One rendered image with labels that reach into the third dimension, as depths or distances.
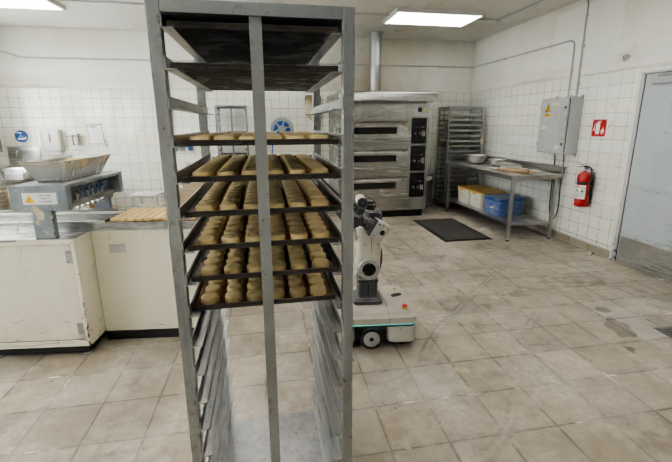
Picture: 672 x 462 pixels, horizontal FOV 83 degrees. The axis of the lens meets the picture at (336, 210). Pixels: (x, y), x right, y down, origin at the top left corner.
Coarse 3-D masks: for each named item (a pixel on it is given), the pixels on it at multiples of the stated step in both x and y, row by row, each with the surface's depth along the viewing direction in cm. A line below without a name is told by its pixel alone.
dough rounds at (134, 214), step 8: (136, 208) 288; (144, 208) 288; (152, 208) 289; (160, 208) 290; (120, 216) 264; (128, 216) 264; (136, 216) 264; (144, 216) 264; (152, 216) 264; (160, 216) 262
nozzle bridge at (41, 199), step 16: (96, 176) 271; (112, 176) 298; (16, 192) 231; (32, 192) 232; (48, 192) 232; (64, 192) 233; (112, 192) 295; (16, 208) 233; (32, 208) 234; (48, 208) 235; (64, 208) 235; (96, 208) 303; (48, 224) 237
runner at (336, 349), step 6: (318, 306) 146; (324, 306) 146; (324, 312) 141; (324, 318) 137; (324, 324) 133; (330, 324) 133; (330, 330) 129; (330, 336) 125; (336, 336) 121; (330, 342) 122; (336, 342) 122; (330, 348) 119; (336, 348) 119; (336, 354) 116; (342, 354) 113
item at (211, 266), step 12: (216, 252) 119; (240, 252) 119; (252, 252) 119; (276, 252) 119; (288, 252) 121; (300, 252) 120; (312, 252) 119; (204, 264) 111; (216, 264) 110; (228, 264) 109; (240, 264) 109; (252, 264) 109; (276, 264) 109; (300, 264) 109; (312, 264) 111; (324, 264) 110
